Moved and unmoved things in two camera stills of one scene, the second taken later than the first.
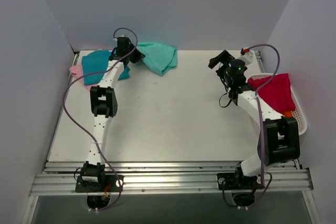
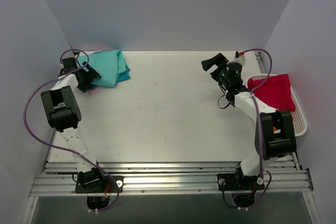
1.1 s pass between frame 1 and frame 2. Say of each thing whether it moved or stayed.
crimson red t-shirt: stayed
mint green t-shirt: moved
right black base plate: stayed
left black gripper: moved
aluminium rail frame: stayed
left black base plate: stayed
